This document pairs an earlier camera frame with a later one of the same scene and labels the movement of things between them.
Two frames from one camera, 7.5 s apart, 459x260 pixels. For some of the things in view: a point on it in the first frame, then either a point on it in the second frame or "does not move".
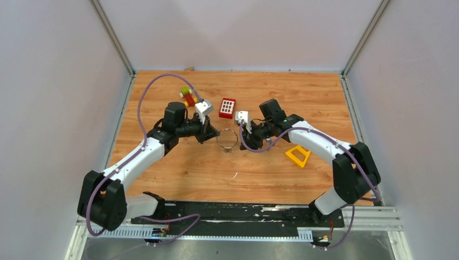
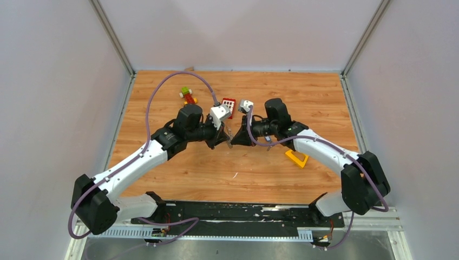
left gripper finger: (210, 132) -> (222, 136)
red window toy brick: (227, 108) does not move
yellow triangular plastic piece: (300, 163) does not move
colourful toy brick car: (189, 101) does not move
